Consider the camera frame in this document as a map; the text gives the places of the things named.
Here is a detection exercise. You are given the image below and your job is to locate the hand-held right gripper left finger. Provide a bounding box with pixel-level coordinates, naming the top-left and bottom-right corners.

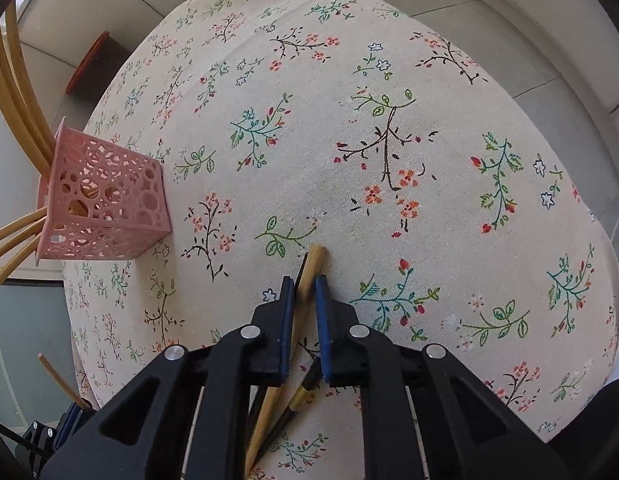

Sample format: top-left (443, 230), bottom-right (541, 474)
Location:
top-left (39, 276), bottom-right (296, 480)

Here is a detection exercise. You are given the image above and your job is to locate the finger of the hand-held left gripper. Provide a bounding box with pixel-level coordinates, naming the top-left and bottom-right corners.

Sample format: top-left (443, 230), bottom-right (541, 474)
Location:
top-left (16, 402), bottom-right (98, 462)

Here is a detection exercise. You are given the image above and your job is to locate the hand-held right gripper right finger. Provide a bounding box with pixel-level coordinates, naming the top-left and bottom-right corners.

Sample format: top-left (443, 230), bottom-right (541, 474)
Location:
top-left (314, 274), bottom-right (573, 480)

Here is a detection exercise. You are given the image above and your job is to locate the light bamboo chopstick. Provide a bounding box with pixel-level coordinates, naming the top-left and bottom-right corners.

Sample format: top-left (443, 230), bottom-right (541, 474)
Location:
top-left (37, 353), bottom-right (90, 410)
top-left (243, 243), bottom-right (331, 480)

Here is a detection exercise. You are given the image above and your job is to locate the pink perforated chopstick holder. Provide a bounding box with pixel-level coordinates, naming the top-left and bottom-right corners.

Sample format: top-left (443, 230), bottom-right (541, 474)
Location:
top-left (35, 117), bottom-right (171, 264)

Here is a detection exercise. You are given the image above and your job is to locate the frosted glass door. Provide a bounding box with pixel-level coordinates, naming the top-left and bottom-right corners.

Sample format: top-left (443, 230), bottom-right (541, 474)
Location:
top-left (0, 280), bottom-right (85, 428)

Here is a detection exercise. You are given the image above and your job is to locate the floral tablecloth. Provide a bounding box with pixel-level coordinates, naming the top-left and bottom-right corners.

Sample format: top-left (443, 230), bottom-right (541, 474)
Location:
top-left (62, 0), bottom-right (619, 480)

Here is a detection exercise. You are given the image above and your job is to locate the red-rimmed brown trash bin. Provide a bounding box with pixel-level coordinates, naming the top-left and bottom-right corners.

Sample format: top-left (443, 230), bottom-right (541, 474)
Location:
top-left (65, 30), bottom-right (131, 95)

